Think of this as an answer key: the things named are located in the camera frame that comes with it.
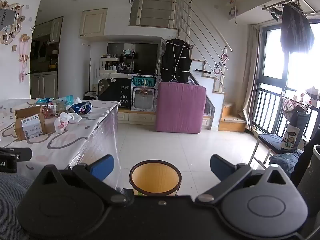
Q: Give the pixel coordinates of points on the low wooden cabinet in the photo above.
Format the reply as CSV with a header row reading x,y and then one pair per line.
x,y
136,117

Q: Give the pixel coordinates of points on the black hanging jacket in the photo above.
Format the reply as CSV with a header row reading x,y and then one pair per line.
x,y
296,32

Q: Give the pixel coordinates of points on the blue snack packet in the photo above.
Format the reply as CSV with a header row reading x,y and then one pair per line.
x,y
66,100

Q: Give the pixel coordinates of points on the blue drink can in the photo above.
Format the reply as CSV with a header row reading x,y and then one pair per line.
x,y
81,108

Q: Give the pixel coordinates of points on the blue folding chair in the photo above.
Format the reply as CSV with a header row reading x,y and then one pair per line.
x,y
271,141

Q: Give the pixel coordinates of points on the pink carabiner hook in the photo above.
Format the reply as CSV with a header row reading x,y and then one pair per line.
x,y
225,58

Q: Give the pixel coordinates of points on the clear plastic bottle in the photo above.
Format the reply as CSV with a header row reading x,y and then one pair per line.
x,y
53,110

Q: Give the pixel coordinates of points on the black vest with white trim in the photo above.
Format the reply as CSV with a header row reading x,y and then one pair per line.
x,y
175,62

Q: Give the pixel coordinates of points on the loft glass railing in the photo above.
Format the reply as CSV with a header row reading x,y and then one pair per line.
x,y
155,7

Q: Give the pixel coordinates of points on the white tissue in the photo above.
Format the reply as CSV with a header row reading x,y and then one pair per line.
x,y
66,121

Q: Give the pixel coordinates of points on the cream kitchen cabinets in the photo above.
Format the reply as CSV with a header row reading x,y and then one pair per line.
x,y
43,85

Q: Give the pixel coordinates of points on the dark grey cylinder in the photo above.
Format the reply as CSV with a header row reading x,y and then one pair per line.
x,y
311,180

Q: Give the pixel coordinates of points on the black balcony railing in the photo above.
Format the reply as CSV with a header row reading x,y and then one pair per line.
x,y
270,110

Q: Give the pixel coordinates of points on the white printed tote bag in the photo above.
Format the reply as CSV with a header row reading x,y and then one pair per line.
x,y
290,137

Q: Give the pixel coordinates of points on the red carabiner hook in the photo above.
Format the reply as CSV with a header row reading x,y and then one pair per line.
x,y
217,68

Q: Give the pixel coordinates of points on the black television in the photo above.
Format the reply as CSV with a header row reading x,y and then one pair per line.
x,y
145,57

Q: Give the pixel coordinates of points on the plain cardboard box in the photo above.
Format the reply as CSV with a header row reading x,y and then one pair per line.
x,y
27,111

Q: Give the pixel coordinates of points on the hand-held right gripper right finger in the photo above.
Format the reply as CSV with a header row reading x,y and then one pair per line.
x,y
221,167

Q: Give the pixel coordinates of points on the pink cushion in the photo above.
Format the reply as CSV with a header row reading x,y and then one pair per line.
x,y
180,107

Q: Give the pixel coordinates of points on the dark blue clothes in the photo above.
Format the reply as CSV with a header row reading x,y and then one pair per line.
x,y
286,162

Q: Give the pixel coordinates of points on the grey knit clothing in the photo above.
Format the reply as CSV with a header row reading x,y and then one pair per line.
x,y
13,200

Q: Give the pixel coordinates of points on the ceiling drying rack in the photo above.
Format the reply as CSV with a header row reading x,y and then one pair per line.
x,y
280,3

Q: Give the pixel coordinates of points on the cream wall cabinet door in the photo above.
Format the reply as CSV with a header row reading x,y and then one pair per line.
x,y
93,23

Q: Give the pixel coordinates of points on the white wooden staircase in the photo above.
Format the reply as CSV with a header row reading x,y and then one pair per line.
x,y
217,100

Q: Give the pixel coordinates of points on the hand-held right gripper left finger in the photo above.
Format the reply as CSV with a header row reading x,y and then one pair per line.
x,y
102,167

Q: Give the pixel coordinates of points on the wall photo collage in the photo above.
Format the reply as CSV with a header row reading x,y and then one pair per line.
x,y
10,22

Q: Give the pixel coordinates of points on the basket of flowers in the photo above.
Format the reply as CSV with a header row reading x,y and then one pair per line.
x,y
300,100

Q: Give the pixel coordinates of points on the beige curtain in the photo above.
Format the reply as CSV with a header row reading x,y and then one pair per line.
x,y
251,80

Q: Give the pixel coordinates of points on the cardboard box with white label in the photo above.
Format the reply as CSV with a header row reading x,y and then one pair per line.
x,y
31,128

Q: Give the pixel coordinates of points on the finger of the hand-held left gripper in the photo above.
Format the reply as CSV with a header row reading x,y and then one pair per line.
x,y
22,153

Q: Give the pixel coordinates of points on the black chalkboard sign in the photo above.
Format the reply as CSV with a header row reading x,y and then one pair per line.
x,y
117,92

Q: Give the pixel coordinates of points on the pink wall ribbon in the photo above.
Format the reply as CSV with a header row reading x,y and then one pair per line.
x,y
23,60

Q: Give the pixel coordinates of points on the yellow wastebasket with dark rim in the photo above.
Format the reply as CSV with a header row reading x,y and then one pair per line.
x,y
155,177

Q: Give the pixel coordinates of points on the white shelf cart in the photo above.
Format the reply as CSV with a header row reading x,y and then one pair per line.
x,y
108,66

